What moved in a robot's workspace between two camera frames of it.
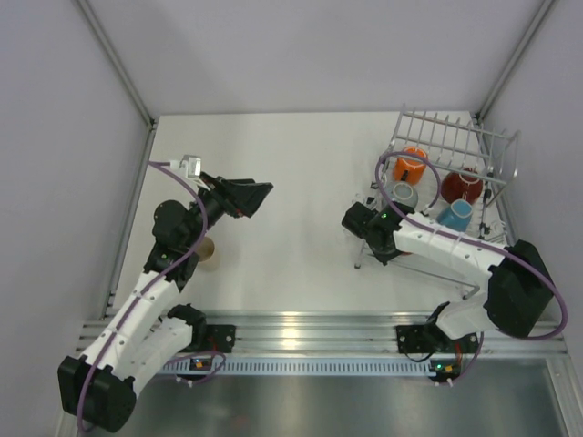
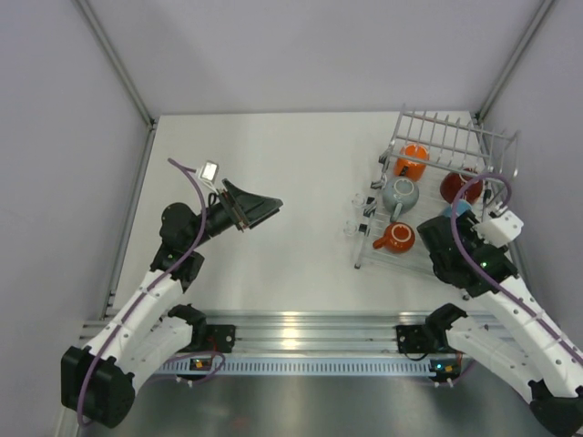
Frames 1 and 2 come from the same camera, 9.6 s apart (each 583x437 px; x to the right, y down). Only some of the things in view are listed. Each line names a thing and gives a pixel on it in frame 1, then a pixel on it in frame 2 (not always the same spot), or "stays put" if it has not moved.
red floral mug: (457, 185) stays put
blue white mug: (456, 216) stays put
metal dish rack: (449, 166) stays put
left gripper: (239, 197) -> (255, 208)
